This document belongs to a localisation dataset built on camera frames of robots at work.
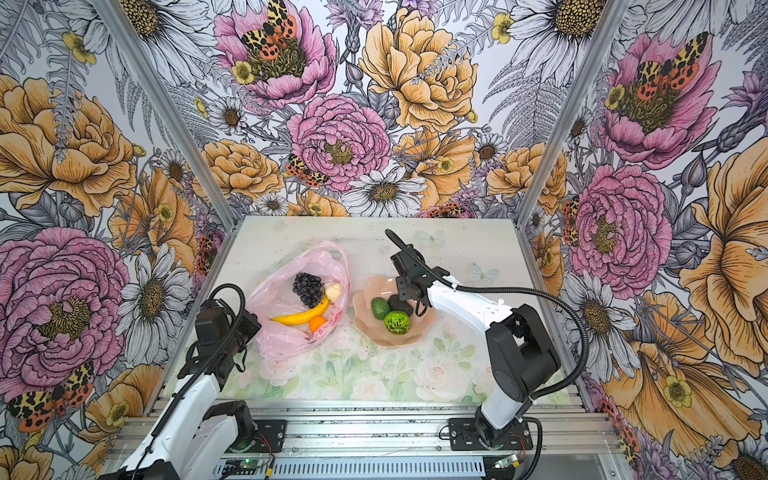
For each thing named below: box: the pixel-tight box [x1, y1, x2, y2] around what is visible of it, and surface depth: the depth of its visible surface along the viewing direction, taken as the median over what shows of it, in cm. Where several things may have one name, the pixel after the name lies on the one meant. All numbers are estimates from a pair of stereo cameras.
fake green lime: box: [370, 297, 391, 320], surface depth 94 cm
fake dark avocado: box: [388, 294, 414, 317], surface depth 95 cm
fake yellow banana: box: [271, 295, 330, 325], surface depth 95 cm
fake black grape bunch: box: [292, 272, 325, 309], surface depth 100 cm
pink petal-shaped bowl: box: [352, 276, 437, 347], surface depth 93 cm
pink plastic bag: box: [245, 240, 350, 359], surface depth 91 cm
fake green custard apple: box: [383, 310, 411, 335], surface depth 89 cm
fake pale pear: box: [324, 282, 342, 303], surface depth 97 cm
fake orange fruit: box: [309, 316, 326, 333], surface depth 92 cm
